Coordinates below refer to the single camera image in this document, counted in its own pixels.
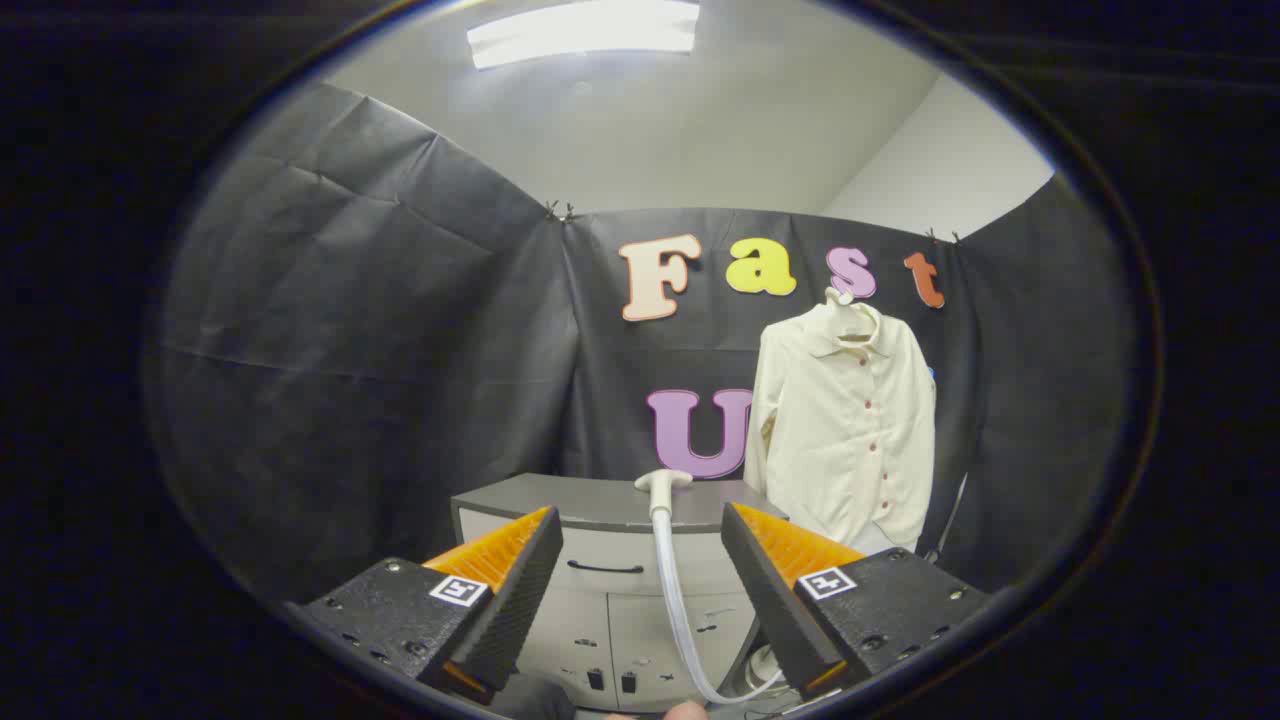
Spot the cream button-up shirt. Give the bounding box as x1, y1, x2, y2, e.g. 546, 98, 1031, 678
745, 300, 938, 553

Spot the white plastic hanger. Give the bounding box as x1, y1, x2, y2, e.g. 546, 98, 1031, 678
825, 287, 881, 341

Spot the white garment steamer head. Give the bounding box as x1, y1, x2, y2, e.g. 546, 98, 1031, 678
634, 469, 693, 518

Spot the grey hanging cable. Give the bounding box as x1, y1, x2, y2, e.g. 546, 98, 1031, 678
935, 470, 971, 561

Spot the black backdrop cloth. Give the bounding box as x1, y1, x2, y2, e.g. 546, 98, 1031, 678
150, 80, 1141, 611

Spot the white cloth under shirt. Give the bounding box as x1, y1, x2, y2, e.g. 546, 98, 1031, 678
850, 520, 901, 557

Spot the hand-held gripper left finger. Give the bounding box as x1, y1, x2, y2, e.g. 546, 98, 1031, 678
285, 505, 564, 706

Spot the translucent steamer hose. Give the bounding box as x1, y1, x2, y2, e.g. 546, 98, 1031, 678
651, 510, 791, 705

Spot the ceiling light panel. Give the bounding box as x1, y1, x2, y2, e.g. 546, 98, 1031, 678
466, 0, 701, 71

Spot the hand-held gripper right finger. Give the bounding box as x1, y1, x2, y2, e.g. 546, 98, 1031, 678
720, 502, 991, 701

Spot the grey cabinet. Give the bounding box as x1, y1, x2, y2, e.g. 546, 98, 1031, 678
450, 473, 791, 713

